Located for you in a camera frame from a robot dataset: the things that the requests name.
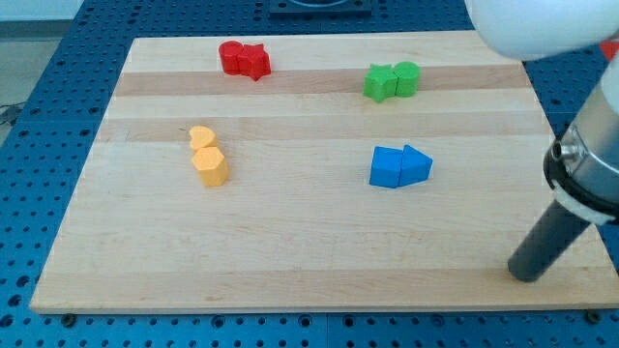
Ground green cylinder block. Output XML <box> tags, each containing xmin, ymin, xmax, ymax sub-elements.
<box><xmin>394</xmin><ymin>61</ymin><xmax>421</xmax><ymax>98</ymax></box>

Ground yellow heart block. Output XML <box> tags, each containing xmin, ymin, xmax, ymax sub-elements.
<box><xmin>189</xmin><ymin>126</ymin><xmax>219</xmax><ymax>153</ymax></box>

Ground yellow hexagon block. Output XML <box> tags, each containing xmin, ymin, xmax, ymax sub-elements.
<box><xmin>192</xmin><ymin>147</ymin><xmax>229</xmax><ymax>187</ymax></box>

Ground red cylinder block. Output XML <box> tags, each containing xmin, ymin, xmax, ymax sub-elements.
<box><xmin>219</xmin><ymin>41</ymin><xmax>244</xmax><ymax>75</ymax></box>

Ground blue cube block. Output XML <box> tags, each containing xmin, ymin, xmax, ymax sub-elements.
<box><xmin>369</xmin><ymin>146</ymin><xmax>403</xmax><ymax>189</ymax></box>

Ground red star block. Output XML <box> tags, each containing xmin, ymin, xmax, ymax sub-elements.
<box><xmin>237</xmin><ymin>43</ymin><xmax>271</xmax><ymax>81</ymax></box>

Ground green star block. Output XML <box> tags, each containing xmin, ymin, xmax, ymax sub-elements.
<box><xmin>363</xmin><ymin>64</ymin><xmax>398</xmax><ymax>102</ymax></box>

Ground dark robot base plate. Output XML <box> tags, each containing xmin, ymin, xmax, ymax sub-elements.
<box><xmin>269</xmin><ymin>0</ymin><xmax>372</xmax><ymax>18</ymax></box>

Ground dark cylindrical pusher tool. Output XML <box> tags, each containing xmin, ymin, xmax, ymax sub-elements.
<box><xmin>508</xmin><ymin>200</ymin><xmax>590</xmax><ymax>282</ymax></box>

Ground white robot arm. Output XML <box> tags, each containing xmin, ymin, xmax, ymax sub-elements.
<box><xmin>465</xmin><ymin>0</ymin><xmax>618</xmax><ymax>224</ymax></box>

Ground blue triangular prism block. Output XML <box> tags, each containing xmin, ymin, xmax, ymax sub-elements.
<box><xmin>398</xmin><ymin>145</ymin><xmax>433</xmax><ymax>187</ymax></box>

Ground wooden board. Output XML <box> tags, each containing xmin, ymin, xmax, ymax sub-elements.
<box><xmin>30</xmin><ymin>31</ymin><xmax>618</xmax><ymax>314</ymax></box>

